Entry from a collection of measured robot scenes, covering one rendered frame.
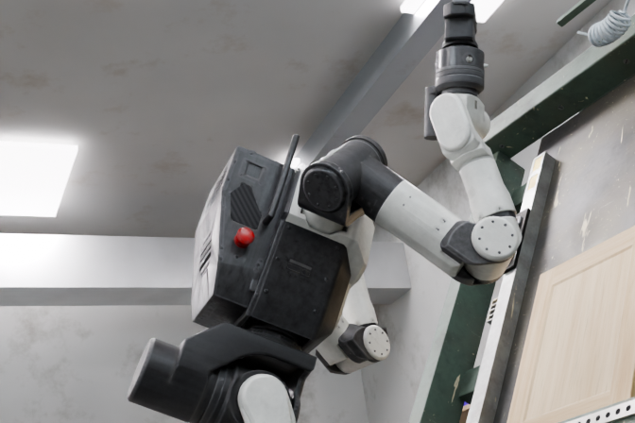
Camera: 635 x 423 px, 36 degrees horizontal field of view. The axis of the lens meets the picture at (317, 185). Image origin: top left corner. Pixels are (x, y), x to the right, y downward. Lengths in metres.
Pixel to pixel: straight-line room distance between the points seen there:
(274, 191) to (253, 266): 0.16
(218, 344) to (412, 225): 0.38
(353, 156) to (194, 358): 0.43
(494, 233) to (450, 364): 1.02
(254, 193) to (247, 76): 4.92
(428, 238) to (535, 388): 0.68
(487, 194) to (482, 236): 0.10
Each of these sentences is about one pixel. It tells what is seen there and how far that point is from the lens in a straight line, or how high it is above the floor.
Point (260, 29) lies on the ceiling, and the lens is 6.20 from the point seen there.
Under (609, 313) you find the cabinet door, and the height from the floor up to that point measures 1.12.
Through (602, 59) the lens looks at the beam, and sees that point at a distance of 2.73.
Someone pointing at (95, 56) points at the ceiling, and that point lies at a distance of 6.35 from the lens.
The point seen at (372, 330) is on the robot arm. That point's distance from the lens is 2.10.
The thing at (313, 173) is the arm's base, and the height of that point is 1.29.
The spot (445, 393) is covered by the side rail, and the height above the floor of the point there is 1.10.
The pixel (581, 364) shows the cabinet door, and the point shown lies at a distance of 2.11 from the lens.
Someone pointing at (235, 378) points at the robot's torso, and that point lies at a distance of 1.66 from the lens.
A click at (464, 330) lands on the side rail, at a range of 2.65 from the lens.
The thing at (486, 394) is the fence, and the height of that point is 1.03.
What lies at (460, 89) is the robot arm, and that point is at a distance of 1.74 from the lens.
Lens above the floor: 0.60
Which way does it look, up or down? 24 degrees up
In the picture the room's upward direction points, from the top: 8 degrees counter-clockwise
